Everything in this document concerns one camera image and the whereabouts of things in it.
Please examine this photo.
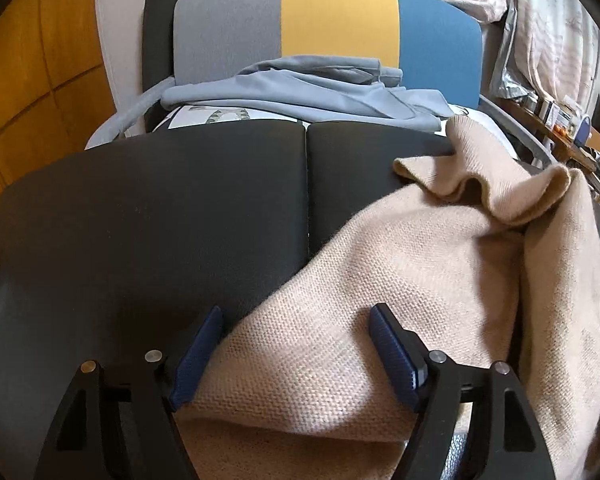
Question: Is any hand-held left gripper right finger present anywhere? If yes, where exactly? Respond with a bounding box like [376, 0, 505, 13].
[369, 303, 556, 480]

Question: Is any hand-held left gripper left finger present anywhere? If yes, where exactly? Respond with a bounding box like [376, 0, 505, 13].
[32, 305, 226, 480]

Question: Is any beige knit sweater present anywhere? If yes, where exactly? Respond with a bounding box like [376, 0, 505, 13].
[172, 115, 600, 480]

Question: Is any black folding table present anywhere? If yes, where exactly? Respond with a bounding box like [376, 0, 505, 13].
[0, 120, 600, 480]

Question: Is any wooden desk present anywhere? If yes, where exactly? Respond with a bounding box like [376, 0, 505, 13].
[500, 97, 600, 196]

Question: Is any blue container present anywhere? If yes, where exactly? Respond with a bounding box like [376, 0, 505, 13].
[575, 115, 594, 149]

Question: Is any white labelled box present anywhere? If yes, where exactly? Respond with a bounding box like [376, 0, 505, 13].
[536, 98, 577, 126]

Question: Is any white printed cushion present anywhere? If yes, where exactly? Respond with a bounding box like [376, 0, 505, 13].
[150, 104, 303, 133]

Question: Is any light blue garment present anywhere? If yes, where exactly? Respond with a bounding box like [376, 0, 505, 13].
[161, 54, 451, 133]

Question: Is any silver foil bag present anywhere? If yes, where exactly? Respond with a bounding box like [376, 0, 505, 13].
[490, 10, 536, 98]

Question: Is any black upright roll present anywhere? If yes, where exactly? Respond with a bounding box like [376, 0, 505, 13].
[141, 0, 186, 133]

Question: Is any grey yellow blue chair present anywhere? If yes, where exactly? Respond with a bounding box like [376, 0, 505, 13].
[85, 0, 556, 166]

